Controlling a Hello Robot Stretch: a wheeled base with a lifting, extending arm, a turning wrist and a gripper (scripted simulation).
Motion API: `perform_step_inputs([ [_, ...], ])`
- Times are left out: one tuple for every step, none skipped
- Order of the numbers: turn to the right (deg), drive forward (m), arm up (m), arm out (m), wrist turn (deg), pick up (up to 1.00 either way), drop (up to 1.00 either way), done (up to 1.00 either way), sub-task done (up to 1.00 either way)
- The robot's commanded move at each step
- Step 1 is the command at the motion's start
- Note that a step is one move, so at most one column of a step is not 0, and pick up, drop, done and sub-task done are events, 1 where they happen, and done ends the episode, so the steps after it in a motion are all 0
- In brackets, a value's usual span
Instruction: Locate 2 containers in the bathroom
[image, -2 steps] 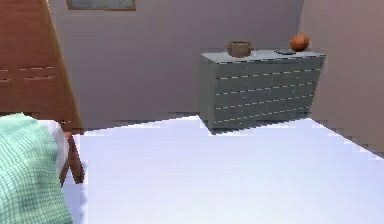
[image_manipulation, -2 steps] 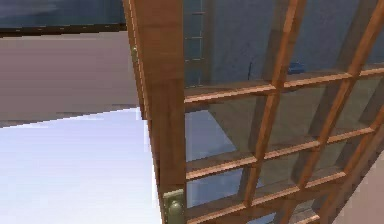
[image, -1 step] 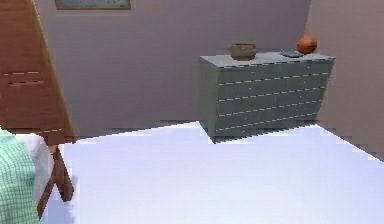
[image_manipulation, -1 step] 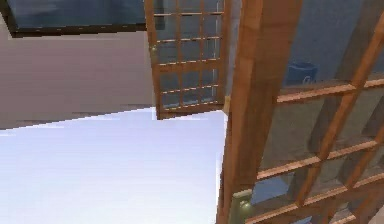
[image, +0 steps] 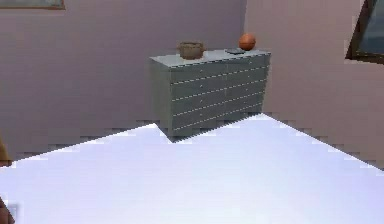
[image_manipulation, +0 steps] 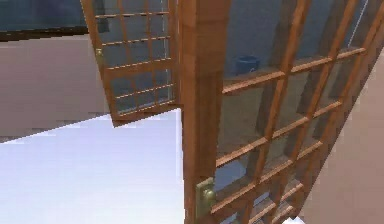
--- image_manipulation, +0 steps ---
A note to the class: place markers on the brass door knob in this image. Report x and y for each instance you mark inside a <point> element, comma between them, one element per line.
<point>205,197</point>
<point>99,52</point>

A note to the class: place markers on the wooden glass-paned room door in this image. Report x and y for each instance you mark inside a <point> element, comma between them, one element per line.
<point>140,68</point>
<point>203,100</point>

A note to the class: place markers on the blue round bin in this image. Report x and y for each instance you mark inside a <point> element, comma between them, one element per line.
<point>246,64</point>

